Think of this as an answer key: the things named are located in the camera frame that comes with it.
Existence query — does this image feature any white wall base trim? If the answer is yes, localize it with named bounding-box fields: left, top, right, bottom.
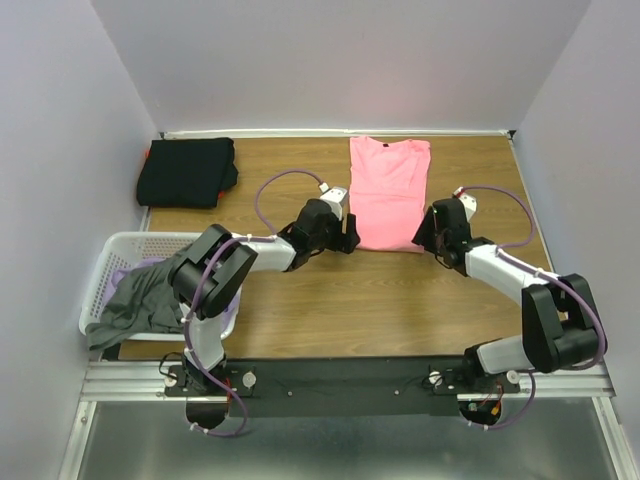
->
left=160, top=128, right=510, bottom=140

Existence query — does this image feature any pink t shirt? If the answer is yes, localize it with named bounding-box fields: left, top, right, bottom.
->
left=349, top=136, right=431, bottom=253

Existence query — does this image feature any black folded t shirt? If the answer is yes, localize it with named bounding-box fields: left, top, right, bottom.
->
left=136, top=137, right=239, bottom=209

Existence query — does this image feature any white plastic laundry basket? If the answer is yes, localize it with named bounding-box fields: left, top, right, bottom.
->
left=78, top=231, right=243, bottom=343

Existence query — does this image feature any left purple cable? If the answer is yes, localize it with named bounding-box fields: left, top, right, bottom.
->
left=182, top=169, right=331, bottom=436

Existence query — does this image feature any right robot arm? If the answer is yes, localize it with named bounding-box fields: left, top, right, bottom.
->
left=413, top=194, right=607, bottom=392

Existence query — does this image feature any aluminium extrusion rail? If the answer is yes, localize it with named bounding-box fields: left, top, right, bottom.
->
left=81, top=357, right=615, bottom=402

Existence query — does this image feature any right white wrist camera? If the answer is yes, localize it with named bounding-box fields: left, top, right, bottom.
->
left=452, top=187, right=478, bottom=221

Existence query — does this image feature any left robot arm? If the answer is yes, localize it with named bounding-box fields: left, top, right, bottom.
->
left=168, top=199, right=360, bottom=395

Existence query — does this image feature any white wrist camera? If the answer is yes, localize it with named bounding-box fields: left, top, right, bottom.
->
left=452, top=187, right=478, bottom=221
left=319, top=182, right=349, bottom=220

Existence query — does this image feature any lavender t shirt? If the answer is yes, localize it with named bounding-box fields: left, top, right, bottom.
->
left=113, top=257, right=239, bottom=337

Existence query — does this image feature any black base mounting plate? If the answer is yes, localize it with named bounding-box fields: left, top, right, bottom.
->
left=164, top=355, right=520, bottom=418

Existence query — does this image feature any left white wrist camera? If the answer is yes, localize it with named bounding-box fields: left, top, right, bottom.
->
left=319, top=182, right=349, bottom=220

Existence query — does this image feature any grey t shirt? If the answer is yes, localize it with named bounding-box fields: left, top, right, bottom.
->
left=85, top=248, right=186, bottom=351

